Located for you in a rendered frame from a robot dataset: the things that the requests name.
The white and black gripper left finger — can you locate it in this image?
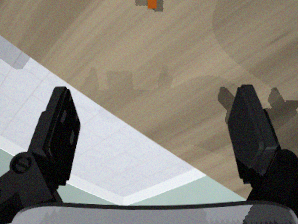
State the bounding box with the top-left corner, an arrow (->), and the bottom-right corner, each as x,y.
0,86 -> 81,224

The orange rod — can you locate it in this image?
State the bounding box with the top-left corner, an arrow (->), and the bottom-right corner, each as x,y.
148,0 -> 157,9

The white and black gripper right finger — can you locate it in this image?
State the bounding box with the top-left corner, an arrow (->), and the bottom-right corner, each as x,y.
227,84 -> 298,218

